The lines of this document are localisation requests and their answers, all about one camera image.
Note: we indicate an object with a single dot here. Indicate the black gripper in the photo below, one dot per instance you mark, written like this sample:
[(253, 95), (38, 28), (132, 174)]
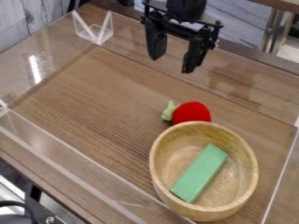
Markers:
[(183, 19)]

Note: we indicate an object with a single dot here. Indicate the red plush strawberry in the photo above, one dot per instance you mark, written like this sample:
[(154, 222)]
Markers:
[(189, 111)]

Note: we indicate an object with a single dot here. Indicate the metal table leg background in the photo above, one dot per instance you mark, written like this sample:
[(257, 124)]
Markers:
[(276, 30)]

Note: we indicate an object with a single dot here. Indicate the wooden bowl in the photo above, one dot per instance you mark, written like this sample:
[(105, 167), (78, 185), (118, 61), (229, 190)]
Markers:
[(173, 151)]

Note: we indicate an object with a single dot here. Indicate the green rectangular block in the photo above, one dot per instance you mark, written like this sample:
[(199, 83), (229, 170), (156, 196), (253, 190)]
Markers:
[(199, 174)]

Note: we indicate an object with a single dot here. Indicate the clear acrylic corner bracket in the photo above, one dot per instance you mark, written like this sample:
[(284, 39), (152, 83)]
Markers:
[(94, 33)]

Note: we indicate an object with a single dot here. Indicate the black table frame leg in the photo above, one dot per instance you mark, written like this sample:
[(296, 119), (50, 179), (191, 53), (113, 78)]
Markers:
[(44, 216)]

